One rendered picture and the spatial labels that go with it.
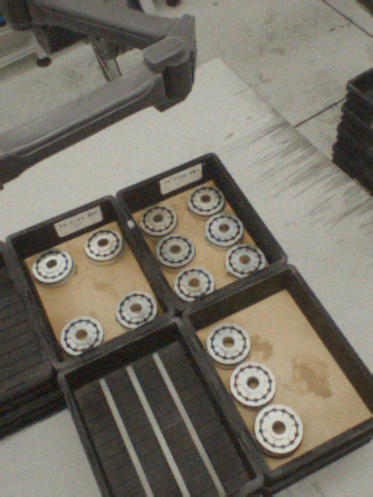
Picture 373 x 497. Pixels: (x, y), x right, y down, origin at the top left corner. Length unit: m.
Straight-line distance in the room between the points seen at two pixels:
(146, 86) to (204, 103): 1.09
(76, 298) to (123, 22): 0.71
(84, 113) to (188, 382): 0.69
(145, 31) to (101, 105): 0.19
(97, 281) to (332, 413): 0.65
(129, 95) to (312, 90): 2.23
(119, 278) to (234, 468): 0.54
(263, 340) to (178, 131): 0.85
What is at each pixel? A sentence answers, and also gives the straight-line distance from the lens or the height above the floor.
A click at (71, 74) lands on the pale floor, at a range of 3.38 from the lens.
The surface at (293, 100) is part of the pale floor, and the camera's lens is 3.13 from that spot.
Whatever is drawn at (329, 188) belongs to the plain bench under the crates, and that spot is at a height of 0.70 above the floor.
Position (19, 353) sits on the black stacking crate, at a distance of 1.52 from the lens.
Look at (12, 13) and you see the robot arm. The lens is 1.29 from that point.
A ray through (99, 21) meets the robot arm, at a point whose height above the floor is 1.47.
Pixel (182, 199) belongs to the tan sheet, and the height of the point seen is 0.83.
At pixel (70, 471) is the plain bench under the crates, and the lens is 1.53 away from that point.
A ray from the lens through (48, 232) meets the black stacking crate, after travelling 1.59.
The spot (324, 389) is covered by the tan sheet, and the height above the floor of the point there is 0.83.
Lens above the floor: 2.16
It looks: 57 degrees down
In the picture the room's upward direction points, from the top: 7 degrees counter-clockwise
